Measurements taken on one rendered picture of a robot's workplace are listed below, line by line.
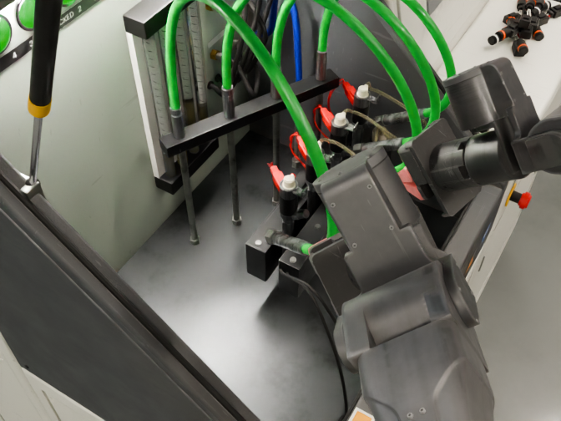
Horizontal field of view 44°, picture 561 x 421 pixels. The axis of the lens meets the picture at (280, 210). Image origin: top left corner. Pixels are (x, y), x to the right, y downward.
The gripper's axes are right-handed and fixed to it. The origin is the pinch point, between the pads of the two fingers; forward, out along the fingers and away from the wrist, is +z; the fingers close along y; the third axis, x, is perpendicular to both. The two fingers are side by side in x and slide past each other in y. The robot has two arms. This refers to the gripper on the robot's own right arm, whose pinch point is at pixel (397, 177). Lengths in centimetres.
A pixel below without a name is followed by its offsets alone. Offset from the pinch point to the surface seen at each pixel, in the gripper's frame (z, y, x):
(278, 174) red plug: 22.5, 5.4, 2.3
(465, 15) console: 33, 8, -62
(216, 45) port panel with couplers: 39.6, 27.8, -9.9
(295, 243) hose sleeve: 6.5, -0.3, 14.4
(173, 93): 24.6, 24.0, 9.5
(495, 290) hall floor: 91, -78, -84
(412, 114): -0.8, 5.6, -6.4
